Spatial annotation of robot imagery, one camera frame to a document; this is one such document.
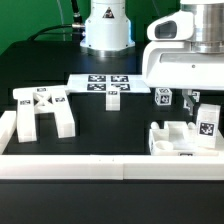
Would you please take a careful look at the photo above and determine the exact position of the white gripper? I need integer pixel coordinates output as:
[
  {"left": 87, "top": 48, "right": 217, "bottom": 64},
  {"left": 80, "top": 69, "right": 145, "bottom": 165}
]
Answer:
[{"left": 142, "top": 0, "right": 224, "bottom": 116}]

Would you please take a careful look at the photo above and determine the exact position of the white chair seat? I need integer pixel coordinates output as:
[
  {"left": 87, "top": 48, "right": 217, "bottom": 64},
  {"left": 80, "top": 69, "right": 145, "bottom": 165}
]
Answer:
[{"left": 149, "top": 121, "right": 224, "bottom": 156}]

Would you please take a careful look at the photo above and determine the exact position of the white nut cube right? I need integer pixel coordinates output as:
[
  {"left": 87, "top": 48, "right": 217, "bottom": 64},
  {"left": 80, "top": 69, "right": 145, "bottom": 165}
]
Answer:
[{"left": 183, "top": 91, "right": 200, "bottom": 109}]

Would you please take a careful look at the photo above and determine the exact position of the white nut cube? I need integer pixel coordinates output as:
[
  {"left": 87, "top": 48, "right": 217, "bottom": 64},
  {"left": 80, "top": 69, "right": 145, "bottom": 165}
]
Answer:
[
  {"left": 183, "top": 91, "right": 200, "bottom": 109},
  {"left": 155, "top": 88, "right": 172, "bottom": 106}
]

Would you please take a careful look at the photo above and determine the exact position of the white nut cube left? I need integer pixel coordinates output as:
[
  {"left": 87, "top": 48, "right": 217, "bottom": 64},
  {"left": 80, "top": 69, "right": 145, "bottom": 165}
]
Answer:
[{"left": 155, "top": 88, "right": 172, "bottom": 106}]

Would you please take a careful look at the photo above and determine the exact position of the white U-shaped fence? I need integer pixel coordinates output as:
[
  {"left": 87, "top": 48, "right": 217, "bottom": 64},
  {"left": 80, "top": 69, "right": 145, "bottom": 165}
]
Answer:
[{"left": 0, "top": 111, "right": 224, "bottom": 180}]

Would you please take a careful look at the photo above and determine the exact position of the white marker base plate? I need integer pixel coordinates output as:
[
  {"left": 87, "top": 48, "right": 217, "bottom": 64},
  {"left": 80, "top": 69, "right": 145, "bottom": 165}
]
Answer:
[{"left": 67, "top": 74, "right": 150, "bottom": 93}]

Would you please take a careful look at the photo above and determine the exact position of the black upright cable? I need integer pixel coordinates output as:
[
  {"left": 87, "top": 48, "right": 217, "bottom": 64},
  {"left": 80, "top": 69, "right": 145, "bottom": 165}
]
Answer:
[{"left": 70, "top": 0, "right": 83, "bottom": 24}]

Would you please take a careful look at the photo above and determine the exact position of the white chair back frame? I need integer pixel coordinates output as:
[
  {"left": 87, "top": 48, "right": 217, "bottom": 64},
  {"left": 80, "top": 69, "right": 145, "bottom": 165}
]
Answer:
[{"left": 13, "top": 85, "right": 76, "bottom": 142}]

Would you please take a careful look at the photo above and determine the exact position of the black cable with connector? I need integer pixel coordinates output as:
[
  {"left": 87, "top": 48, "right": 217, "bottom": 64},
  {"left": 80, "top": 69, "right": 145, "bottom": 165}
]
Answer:
[{"left": 27, "top": 22, "right": 87, "bottom": 42}]

